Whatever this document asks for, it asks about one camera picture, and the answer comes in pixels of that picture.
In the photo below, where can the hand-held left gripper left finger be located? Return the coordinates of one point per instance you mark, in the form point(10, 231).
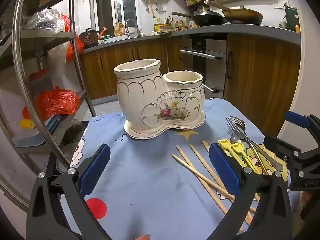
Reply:
point(96, 167)

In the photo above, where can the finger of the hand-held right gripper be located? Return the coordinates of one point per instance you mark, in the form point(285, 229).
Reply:
point(297, 119)
point(280, 146)

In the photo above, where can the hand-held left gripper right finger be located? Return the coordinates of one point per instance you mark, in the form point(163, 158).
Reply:
point(222, 170)

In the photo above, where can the flower-shaped metal spoon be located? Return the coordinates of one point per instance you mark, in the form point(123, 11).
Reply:
point(233, 138)

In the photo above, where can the gold metal fork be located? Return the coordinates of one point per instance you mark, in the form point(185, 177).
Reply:
point(241, 127)

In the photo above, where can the silver metal fork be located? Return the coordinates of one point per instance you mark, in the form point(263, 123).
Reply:
point(232, 127)

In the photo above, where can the cream floral ceramic utensil holder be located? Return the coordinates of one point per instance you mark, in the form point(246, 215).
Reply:
point(140, 100)

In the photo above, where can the person's right hand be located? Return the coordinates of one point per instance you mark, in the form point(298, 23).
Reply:
point(305, 198)

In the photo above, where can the dark bundle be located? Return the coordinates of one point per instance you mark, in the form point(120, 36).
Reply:
point(75, 132)

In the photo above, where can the blue printed cloth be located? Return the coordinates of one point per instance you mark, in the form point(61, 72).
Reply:
point(150, 180)

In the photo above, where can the wooden base cabinets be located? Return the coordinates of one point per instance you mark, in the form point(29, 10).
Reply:
point(262, 75)

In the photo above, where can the blue plastic storage box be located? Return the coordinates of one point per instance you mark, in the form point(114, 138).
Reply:
point(32, 138)

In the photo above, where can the crumpled red plastic bag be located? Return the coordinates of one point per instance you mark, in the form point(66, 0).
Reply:
point(58, 102)

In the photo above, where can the yellow corn cob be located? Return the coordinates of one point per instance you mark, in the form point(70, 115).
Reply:
point(27, 124)

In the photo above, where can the grey kitchen countertop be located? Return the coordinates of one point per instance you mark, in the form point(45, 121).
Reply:
point(262, 31)

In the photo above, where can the dark green container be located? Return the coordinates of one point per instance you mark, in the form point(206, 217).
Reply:
point(291, 17)

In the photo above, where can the red flat box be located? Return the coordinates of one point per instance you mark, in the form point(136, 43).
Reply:
point(37, 74)

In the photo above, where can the white plastic bag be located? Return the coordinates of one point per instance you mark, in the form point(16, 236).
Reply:
point(58, 62)

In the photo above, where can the brown frying pan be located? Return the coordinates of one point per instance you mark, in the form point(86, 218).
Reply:
point(246, 16)

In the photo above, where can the built-in oven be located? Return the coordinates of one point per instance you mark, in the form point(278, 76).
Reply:
point(200, 55)

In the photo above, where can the hanging red plastic bag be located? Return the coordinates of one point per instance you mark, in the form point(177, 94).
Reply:
point(75, 45)

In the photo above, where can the metal shelf rack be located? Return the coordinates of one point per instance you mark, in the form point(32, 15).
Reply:
point(22, 62)

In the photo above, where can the dark red rice cooker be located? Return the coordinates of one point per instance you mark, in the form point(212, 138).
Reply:
point(88, 38)

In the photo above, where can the green flat box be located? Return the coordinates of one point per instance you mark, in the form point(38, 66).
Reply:
point(107, 37)

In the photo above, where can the black wok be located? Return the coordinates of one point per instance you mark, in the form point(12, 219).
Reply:
point(210, 20)

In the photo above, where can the orange kitchen tool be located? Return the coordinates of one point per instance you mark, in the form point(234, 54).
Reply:
point(103, 33)

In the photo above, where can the amber bottle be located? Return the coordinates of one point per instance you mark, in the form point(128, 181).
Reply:
point(122, 30)
point(116, 31)

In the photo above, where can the metal faucet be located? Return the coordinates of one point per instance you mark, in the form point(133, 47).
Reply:
point(135, 27)

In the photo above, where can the group of condiment bottles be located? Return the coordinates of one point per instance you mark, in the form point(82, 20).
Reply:
point(178, 25)

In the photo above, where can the yellow oil bottle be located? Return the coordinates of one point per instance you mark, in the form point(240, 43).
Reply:
point(158, 26)

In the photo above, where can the clear plastic bag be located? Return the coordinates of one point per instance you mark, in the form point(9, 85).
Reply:
point(45, 20)

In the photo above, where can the kitchen window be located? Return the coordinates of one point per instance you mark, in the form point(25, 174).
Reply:
point(117, 2)

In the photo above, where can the wall socket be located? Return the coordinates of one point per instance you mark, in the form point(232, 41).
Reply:
point(281, 3)

